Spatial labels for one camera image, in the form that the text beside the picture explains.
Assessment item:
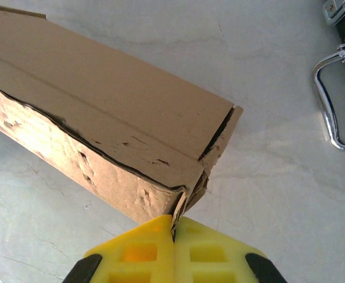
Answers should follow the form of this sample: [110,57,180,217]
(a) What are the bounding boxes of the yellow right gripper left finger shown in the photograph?
[62,214,176,283]

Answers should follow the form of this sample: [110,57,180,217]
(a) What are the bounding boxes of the brown cardboard paper box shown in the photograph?
[0,5,244,231]

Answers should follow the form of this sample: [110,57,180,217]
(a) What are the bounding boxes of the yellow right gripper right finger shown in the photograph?
[173,216,288,283]

